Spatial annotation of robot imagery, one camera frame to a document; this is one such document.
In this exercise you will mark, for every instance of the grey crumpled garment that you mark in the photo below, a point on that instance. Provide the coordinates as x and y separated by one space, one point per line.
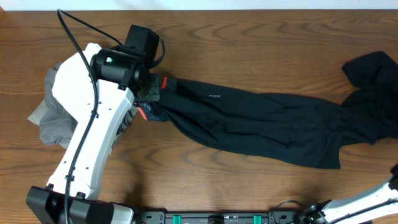
56 124

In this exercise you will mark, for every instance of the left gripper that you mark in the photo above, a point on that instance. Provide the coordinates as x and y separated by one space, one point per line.
152 88

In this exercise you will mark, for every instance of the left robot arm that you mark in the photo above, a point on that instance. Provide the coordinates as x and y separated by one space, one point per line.
98 87

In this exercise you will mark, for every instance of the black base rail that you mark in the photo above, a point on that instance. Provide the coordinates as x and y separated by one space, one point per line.
273 217

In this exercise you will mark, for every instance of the white crumpled garment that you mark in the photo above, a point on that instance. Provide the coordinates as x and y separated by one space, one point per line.
73 87

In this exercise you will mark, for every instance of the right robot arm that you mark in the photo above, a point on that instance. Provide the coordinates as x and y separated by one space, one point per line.
362 208

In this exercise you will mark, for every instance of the black leggings with red waistband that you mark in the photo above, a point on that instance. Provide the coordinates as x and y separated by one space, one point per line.
295 129

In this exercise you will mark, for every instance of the black garment at right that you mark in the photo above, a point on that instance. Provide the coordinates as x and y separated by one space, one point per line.
375 100

